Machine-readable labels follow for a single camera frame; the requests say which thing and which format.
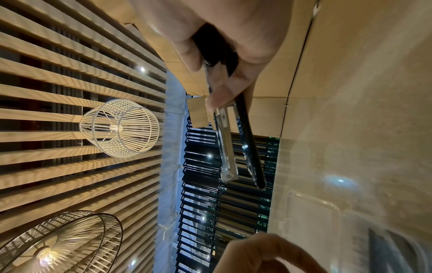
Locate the person's right hand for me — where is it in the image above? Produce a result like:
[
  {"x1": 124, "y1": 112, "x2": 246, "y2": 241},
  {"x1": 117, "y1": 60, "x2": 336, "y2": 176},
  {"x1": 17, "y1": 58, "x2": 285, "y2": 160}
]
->
[{"x1": 130, "y1": 0, "x2": 295, "y2": 109}]

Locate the person's left hand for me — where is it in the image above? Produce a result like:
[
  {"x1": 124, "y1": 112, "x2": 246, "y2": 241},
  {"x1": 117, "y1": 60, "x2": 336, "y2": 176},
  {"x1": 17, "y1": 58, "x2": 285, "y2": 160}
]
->
[{"x1": 212, "y1": 232, "x2": 328, "y2": 273}]

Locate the black stapler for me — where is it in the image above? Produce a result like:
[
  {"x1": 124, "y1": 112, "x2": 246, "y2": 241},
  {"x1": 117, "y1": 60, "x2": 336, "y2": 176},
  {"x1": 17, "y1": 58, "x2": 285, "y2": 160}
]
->
[{"x1": 191, "y1": 23, "x2": 267, "y2": 190}]

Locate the pile of staples strips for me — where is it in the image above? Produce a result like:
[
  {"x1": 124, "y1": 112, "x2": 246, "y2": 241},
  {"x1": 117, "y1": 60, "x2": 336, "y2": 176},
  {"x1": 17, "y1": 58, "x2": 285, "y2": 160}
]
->
[{"x1": 367, "y1": 228, "x2": 432, "y2": 273}]

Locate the clear plastic box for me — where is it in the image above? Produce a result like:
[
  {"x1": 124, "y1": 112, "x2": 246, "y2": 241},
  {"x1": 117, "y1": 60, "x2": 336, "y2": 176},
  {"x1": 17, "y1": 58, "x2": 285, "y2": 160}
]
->
[{"x1": 270, "y1": 189, "x2": 432, "y2": 273}]

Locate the white wire pendant lamp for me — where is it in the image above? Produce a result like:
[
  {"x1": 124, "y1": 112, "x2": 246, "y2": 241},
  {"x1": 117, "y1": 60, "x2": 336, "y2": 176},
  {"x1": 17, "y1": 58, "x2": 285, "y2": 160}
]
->
[{"x1": 79, "y1": 98, "x2": 160, "y2": 158}]

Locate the bronze wire pendant lamp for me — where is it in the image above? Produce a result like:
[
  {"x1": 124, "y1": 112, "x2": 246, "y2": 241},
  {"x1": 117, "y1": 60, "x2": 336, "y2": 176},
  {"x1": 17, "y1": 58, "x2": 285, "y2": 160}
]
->
[{"x1": 0, "y1": 210, "x2": 124, "y2": 273}]

